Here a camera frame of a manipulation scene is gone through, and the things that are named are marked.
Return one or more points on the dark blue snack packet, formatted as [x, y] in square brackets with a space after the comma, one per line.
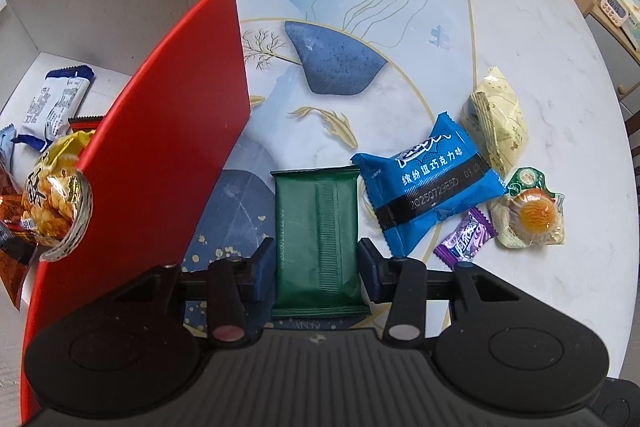
[430, 179]

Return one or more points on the orange chips packet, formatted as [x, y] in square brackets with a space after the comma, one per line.
[54, 194]

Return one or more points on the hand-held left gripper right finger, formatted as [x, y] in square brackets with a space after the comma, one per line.
[370, 273]

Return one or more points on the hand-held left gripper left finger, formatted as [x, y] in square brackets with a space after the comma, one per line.
[263, 268]

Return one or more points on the egg yolk pastry packet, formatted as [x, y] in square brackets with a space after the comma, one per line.
[532, 212]

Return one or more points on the white side cabinet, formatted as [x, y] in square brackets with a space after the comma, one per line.
[622, 67]

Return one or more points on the pale yellow snack packet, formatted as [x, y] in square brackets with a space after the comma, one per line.
[497, 122]

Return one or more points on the red-brown snack packet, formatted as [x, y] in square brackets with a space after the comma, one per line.
[10, 257]

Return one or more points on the white kitchen timer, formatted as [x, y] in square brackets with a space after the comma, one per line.
[615, 8]

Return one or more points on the wooden chair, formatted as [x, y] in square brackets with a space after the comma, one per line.
[633, 152]

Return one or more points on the white snack packet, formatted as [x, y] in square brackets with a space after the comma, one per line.
[55, 102]

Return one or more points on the green snack packet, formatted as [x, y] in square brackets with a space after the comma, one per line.
[316, 237]

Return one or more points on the purple wrapped candy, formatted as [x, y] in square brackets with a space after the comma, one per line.
[465, 238]

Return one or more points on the light blue snack packet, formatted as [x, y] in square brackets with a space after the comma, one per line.
[4, 142]

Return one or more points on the red cardboard box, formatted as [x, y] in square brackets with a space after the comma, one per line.
[150, 187]

